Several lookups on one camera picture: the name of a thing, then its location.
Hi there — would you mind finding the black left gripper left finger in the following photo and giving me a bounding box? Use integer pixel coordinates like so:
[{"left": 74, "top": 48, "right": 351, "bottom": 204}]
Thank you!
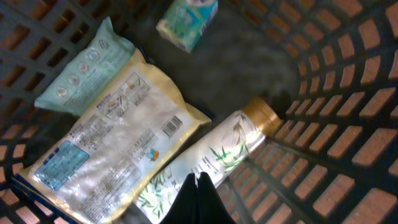
[{"left": 160, "top": 174, "right": 197, "bottom": 224}]

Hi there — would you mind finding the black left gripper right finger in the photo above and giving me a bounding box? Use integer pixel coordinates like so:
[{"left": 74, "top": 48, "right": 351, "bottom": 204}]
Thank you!
[{"left": 197, "top": 172, "right": 236, "bottom": 224}]

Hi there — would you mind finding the white bamboo print tube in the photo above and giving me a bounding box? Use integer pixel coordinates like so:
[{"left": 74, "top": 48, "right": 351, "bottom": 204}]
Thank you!
[{"left": 134, "top": 98, "right": 282, "bottom": 223}]

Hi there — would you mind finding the cream yellow snack bag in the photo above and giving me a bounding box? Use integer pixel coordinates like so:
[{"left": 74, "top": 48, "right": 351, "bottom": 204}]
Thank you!
[{"left": 17, "top": 50, "right": 209, "bottom": 223}]

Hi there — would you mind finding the mint green wipes pack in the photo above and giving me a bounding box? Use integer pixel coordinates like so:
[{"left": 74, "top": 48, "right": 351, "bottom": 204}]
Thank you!
[{"left": 34, "top": 17, "right": 136, "bottom": 116}]

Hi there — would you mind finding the teal tissue packet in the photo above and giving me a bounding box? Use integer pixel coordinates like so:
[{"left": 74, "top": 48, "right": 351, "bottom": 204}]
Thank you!
[{"left": 156, "top": 0, "right": 218, "bottom": 53}]

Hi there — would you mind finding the dark grey plastic basket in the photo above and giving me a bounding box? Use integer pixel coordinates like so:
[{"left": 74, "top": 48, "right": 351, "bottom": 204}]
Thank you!
[{"left": 1, "top": 0, "right": 397, "bottom": 223}]

